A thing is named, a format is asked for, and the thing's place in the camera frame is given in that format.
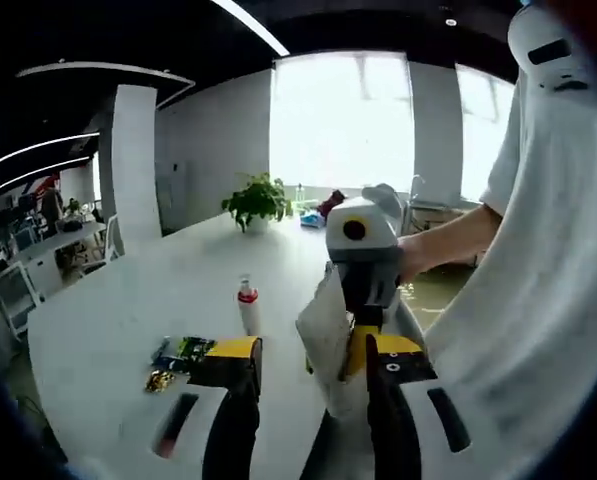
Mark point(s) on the gold foil skincare sachet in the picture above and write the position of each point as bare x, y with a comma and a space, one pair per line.
159, 381

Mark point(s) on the dark green skincare sachet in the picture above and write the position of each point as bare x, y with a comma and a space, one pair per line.
183, 352

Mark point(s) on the white background chair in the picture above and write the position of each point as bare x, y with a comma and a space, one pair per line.
115, 240

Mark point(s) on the red-collared white skincare bottle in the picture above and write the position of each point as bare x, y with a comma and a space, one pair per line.
249, 310

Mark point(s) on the person's right hand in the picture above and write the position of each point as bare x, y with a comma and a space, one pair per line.
414, 255

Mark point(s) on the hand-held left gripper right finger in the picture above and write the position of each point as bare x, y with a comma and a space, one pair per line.
398, 420

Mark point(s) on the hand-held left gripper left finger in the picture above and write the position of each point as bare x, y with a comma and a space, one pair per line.
233, 415

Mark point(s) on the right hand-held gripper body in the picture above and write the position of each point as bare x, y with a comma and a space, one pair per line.
368, 245

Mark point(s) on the white worn device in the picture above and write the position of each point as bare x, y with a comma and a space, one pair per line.
543, 40

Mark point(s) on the blue packet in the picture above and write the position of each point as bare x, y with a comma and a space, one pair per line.
312, 221

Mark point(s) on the potted green plant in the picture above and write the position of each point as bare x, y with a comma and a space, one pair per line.
255, 200

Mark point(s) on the person's white shirt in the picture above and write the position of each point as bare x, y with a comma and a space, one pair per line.
538, 275

